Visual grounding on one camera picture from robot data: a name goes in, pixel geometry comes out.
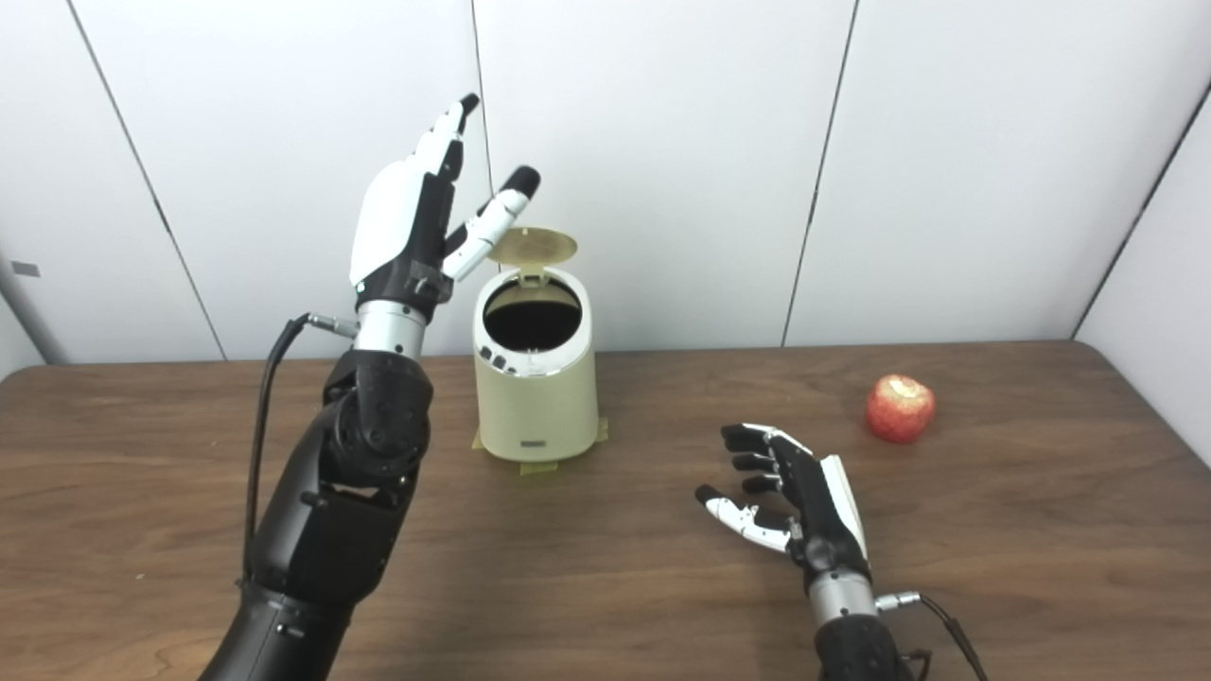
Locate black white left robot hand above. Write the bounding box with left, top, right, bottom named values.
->
left=349, top=93, right=542, bottom=323

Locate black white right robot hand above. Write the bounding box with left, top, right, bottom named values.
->
left=695, top=423, right=871, bottom=597

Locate red apple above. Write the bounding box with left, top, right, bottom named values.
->
left=866, top=374, right=938, bottom=445

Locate cream round bin lid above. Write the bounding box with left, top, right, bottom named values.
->
left=488, top=227, right=578, bottom=285

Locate cream-colored round bin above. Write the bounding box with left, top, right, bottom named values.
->
left=472, top=265, right=600, bottom=464

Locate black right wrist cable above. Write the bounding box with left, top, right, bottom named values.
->
left=875, top=591, right=990, bottom=681

